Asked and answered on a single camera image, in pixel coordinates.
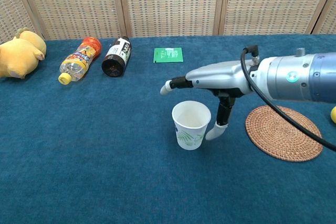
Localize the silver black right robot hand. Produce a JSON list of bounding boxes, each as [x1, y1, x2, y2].
[[160, 60, 260, 141]]

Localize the small white paper cup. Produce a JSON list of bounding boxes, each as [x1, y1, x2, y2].
[[171, 100, 212, 151]]

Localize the round woven rattan coaster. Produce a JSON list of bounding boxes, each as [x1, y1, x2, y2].
[[245, 104, 324, 163]]

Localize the green square packet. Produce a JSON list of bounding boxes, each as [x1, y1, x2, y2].
[[153, 47, 184, 64]]

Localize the woven bamboo screen panel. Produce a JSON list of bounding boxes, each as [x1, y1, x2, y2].
[[218, 0, 333, 36], [15, 0, 129, 41], [0, 0, 46, 44], [117, 0, 228, 38], [311, 0, 336, 35]]

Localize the dark brown drink bottle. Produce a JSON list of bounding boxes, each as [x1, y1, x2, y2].
[[101, 36, 133, 78]]

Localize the blue table cloth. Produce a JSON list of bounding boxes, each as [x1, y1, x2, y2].
[[0, 33, 336, 224]]

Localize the clear bottle orange label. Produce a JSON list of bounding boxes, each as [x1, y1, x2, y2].
[[58, 37, 102, 86]]

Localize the yellow plush duck toy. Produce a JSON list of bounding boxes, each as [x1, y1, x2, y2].
[[0, 27, 47, 79]]

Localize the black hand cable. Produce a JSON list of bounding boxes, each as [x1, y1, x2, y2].
[[240, 45, 336, 153]]

